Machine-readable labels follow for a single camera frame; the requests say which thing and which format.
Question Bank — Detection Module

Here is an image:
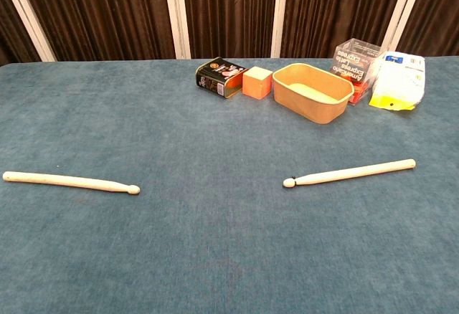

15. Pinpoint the orange cube block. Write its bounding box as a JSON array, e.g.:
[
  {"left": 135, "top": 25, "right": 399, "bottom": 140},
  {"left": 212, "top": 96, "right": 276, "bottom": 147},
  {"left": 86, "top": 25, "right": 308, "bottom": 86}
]
[{"left": 242, "top": 65, "right": 274, "bottom": 100}]

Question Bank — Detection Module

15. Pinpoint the clear plastic coffee box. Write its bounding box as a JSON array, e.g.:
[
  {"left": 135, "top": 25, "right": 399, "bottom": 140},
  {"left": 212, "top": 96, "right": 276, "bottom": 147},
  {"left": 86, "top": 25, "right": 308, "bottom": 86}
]
[{"left": 329, "top": 37, "right": 383, "bottom": 106}]

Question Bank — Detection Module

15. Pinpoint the white and yellow plastic bag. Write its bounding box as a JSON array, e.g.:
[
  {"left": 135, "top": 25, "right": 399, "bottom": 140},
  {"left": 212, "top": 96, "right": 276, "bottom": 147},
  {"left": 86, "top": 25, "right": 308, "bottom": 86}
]
[{"left": 369, "top": 50, "right": 426, "bottom": 111}]

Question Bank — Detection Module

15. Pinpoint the blue tablecloth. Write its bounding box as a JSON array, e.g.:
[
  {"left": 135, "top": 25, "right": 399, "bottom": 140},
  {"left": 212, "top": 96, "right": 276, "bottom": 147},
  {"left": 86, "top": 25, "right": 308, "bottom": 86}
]
[{"left": 0, "top": 55, "right": 459, "bottom": 314}]

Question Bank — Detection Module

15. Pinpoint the black tin can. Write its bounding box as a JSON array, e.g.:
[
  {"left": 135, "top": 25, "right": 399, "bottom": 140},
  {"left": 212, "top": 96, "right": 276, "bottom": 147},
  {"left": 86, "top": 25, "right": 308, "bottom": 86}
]
[{"left": 195, "top": 56, "right": 249, "bottom": 100}]

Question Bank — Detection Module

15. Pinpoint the wooden drumstick with black mark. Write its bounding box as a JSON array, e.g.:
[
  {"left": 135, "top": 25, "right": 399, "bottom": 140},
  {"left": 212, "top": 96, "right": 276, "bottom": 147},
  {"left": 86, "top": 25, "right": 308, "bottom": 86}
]
[{"left": 283, "top": 158, "right": 417, "bottom": 189}]

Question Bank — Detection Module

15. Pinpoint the brown paper tray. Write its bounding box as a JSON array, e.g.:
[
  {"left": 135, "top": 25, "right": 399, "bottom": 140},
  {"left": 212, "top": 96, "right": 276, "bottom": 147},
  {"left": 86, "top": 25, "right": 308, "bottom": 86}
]
[{"left": 272, "top": 62, "right": 356, "bottom": 125}]

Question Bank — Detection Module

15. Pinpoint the plain wooden drumstick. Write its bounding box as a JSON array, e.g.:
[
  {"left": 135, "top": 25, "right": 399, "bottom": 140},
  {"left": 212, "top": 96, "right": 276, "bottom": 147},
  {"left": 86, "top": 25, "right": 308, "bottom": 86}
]
[{"left": 2, "top": 171, "right": 141, "bottom": 196}]

